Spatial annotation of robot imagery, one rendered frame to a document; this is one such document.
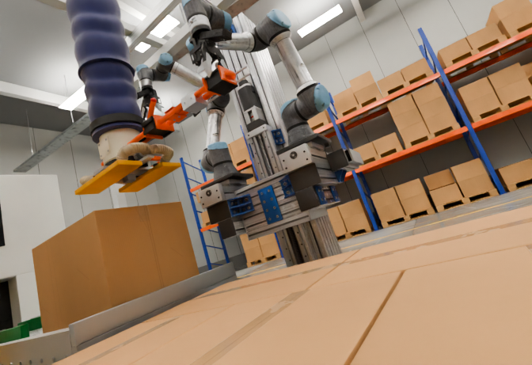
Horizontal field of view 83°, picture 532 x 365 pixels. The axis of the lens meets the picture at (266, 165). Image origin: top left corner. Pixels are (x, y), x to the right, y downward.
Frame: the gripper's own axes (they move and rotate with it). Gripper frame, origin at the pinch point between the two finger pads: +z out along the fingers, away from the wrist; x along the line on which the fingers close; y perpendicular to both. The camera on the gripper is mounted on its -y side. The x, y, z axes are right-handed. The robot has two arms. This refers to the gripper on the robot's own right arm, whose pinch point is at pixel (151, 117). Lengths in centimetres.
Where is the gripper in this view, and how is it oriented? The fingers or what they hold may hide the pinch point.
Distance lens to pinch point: 189.9
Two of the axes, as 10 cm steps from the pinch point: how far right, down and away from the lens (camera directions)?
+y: 4.7, 0.6, 8.8
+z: 3.1, 9.2, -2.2
